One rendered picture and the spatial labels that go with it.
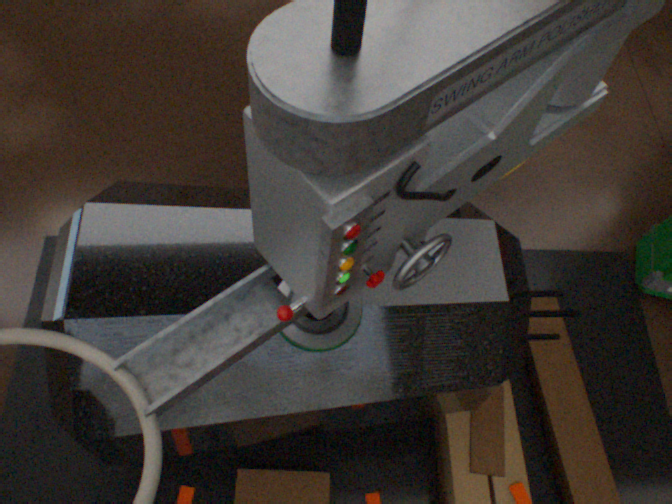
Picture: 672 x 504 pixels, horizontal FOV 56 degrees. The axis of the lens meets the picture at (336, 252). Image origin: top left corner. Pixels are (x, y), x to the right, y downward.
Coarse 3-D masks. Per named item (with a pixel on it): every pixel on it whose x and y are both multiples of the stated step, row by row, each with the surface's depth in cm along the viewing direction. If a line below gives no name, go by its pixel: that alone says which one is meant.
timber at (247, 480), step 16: (240, 480) 202; (256, 480) 203; (272, 480) 203; (288, 480) 203; (304, 480) 204; (320, 480) 204; (240, 496) 200; (256, 496) 200; (272, 496) 201; (288, 496) 201; (304, 496) 201; (320, 496) 202
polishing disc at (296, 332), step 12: (288, 288) 154; (348, 300) 153; (360, 300) 154; (336, 312) 152; (348, 312) 152; (360, 312) 152; (300, 324) 150; (312, 324) 150; (324, 324) 150; (336, 324) 150; (348, 324) 150; (288, 336) 148; (300, 336) 148; (312, 336) 148; (324, 336) 148; (336, 336) 149; (348, 336) 149; (312, 348) 148; (324, 348) 148
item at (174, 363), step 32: (256, 288) 132; (192, 320) 124; (224, 320) 128; (256, 320) 128; (128, 352) 118; (160, 352) 123; (192, 352) 124; (224, 352) 124; (160, 384) 120; (192, 384) 117
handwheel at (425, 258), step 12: (408, 240) 125; (432, 240) 117; (444, 240) 119; (408, 252) 124; (420, 252) 116; (432, 252) 122; (444, 252) 127; (408, 264) 117; (420, 264) 121; (432, 264) 124; (396, 276) 119; (420, 276) 129; (396, 288) 123
